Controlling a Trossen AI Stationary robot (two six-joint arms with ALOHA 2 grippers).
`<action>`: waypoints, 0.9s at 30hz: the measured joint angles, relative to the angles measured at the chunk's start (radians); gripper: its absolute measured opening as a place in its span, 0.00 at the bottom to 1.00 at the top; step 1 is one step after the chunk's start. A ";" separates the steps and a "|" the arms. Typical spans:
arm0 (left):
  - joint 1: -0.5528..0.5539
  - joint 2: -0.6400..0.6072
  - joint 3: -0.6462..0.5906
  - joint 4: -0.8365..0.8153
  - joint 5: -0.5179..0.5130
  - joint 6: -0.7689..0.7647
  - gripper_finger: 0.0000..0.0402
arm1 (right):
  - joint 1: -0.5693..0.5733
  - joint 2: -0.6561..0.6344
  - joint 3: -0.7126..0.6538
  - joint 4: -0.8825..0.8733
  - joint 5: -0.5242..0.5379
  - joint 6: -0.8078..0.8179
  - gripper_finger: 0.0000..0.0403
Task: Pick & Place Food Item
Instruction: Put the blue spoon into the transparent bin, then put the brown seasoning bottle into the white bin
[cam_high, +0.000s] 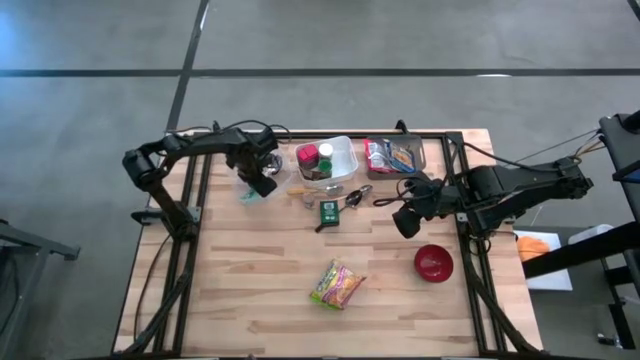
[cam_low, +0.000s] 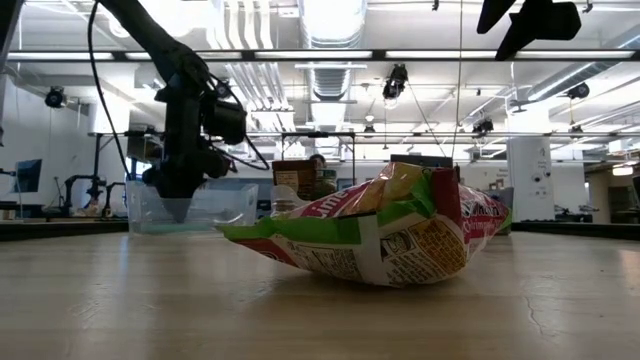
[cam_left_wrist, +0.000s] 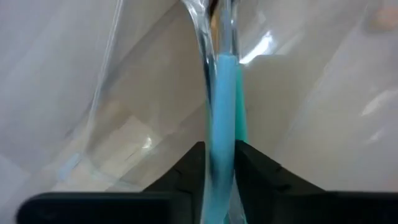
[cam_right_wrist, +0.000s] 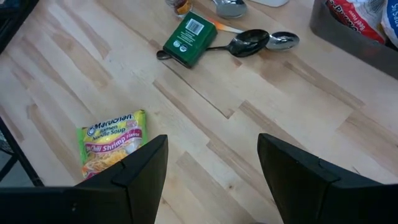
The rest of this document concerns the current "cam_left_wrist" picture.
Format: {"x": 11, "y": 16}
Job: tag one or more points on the clear plastic container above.
{"x": 93, "y": 77}

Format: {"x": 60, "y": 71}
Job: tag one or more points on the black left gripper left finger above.
{"x": 140, "y": 205}

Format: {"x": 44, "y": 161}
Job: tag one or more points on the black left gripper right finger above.
{"x": 295, "y": 205}

